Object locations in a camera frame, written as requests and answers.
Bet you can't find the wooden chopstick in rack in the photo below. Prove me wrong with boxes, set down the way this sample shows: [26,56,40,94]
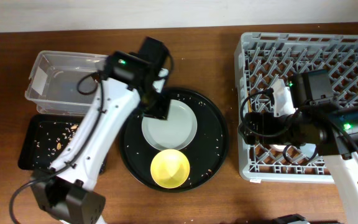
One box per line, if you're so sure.
[247,91,253,113]

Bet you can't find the blue plastic cup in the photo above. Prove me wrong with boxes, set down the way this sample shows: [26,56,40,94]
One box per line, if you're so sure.
[299,144,318,159]

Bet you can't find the black rectangular tray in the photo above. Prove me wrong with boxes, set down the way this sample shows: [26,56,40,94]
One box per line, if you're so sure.
[17,114,107,174]

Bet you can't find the clear plastic storage bin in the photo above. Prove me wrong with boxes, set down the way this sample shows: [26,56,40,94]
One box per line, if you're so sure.
[25,50,107,116]

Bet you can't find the food scraps in bowl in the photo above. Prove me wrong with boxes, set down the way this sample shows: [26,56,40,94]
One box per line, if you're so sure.
[34,121,79,157]

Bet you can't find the round black serving tray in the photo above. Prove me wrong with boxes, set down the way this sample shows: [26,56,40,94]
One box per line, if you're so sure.
[119,87,229,192]

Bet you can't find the grey plate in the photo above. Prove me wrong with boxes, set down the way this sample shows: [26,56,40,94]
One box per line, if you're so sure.
[142,100,198,151]

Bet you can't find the grey dishwasher rack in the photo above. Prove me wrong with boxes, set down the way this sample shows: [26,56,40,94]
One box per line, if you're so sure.
[234,32,358,184]

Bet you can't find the yellow bowl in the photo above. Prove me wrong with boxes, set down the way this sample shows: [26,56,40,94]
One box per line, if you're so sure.
[150,149,190,189]

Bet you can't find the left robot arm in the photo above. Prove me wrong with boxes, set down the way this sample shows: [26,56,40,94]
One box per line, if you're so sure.
[27,50,173,223]

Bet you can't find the pink plastic cup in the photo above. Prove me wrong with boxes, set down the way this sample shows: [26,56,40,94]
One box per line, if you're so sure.
[270,144,286,152]

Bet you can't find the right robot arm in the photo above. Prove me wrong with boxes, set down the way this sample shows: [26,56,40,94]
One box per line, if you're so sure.
[238,70,358,223]

